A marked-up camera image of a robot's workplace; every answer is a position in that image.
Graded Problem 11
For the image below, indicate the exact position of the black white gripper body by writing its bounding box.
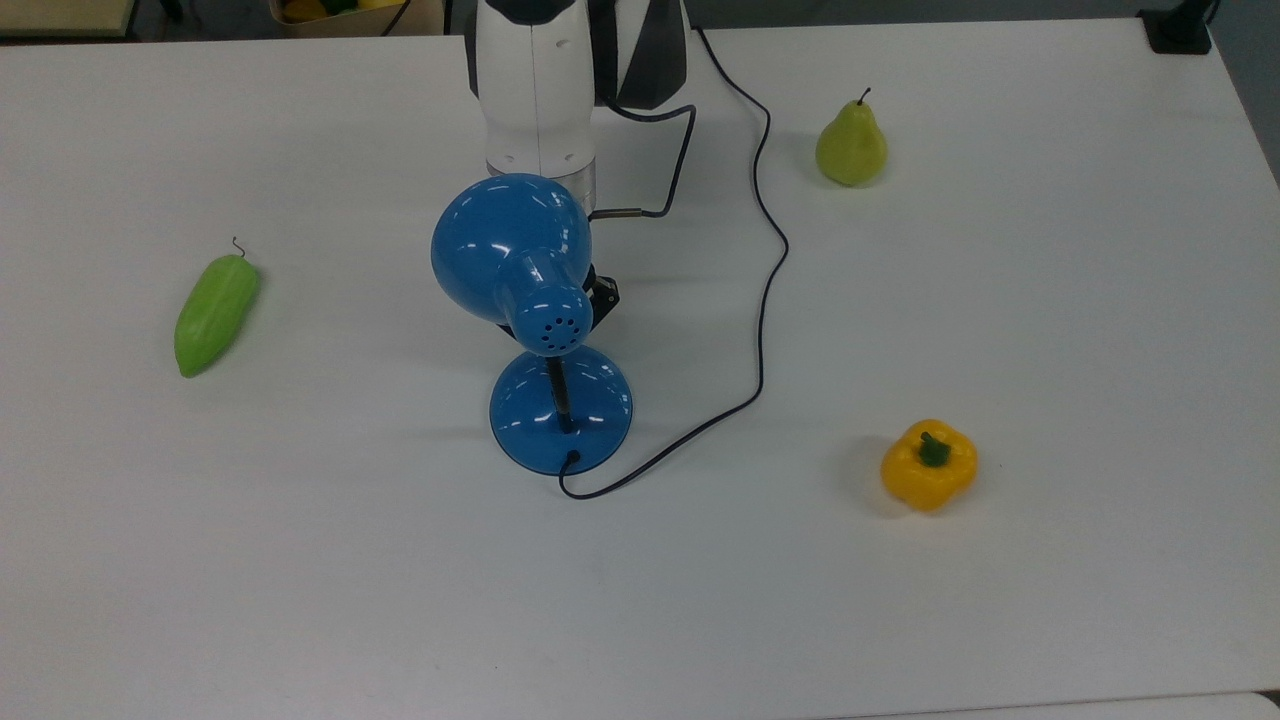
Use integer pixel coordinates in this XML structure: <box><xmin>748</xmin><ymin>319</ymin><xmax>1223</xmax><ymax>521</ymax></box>
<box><xmin>584</xmin><ymin>264</ymin><xmax>622</xmax><ymax>328</ymax></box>

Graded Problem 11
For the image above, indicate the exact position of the blue metal desk lamp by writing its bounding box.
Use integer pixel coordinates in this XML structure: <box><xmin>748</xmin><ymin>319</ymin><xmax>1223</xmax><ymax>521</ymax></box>
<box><xmin>430</xmin><ymin>173</ymin><xmax>635</xmax><ymax>477</ymax></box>

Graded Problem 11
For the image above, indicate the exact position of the green pear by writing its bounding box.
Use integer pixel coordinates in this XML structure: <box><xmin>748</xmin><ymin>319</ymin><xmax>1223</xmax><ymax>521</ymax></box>
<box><xmin>814</xmin><ymin>87</ymin><xmax>889</xmax><ymax>188</ymax></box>

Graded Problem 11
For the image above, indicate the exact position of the yellow bell pepper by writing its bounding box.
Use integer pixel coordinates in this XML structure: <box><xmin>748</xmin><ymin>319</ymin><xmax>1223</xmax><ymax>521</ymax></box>
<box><xmin>880</xmin><ymin>419</ymin><xmax>979</xmax><ymax>513</ymax></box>

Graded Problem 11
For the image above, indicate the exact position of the beige bin with fruit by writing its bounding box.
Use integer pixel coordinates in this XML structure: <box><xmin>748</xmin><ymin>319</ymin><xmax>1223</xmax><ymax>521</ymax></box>
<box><xmin>268</xmin><ymin>0</ymin><xmax>446</xmax><ymax>39</ymax></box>

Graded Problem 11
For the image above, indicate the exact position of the green chili pepper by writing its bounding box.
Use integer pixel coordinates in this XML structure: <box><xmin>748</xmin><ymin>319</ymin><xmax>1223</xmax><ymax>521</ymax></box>
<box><xmin>174</xmin><ymin>237</ymin><xmax>262</xmax><ymax>380</ymax></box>

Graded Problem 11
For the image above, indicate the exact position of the light wooden board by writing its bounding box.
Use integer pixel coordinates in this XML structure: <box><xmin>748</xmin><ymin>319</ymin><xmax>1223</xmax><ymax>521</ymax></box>
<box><xmin>0</xmin><ymin>0</ymin><xmax>139</xmax><ymax>40</ymax></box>

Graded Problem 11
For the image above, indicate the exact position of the black table clamp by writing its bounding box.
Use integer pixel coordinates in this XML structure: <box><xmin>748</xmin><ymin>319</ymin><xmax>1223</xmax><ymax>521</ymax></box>
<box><xmin>1138</xmin><ymin>0</ymin><xmax>1219</xmax><ymax>56</ymax></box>

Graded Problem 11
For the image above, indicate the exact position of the dark arm cable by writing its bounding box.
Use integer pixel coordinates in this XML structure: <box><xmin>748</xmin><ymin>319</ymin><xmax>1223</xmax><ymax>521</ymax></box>
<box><xmin>588</xmin><ymin>98</ymin><xmax>698</xmax><ymax>221</ymax></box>

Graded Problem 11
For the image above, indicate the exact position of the black lamp power cable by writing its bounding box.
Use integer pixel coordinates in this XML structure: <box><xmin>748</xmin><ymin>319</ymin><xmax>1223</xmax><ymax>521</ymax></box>
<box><xmin>558</xmin><ymin>28</ymin><xmax>791</xmax><ymax>500</ymax></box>

